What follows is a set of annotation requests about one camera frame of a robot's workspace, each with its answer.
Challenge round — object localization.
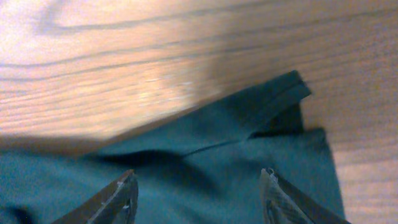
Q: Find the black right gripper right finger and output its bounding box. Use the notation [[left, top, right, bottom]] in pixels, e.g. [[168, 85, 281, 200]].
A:
[[260, 168, 349, 224]]

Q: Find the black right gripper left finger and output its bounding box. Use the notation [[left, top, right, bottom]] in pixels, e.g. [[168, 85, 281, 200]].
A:
[[53, 169, 139, 224]]

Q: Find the black t-shirt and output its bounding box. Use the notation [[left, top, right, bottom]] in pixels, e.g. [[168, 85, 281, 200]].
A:
[[1, 71, 346, 223]]

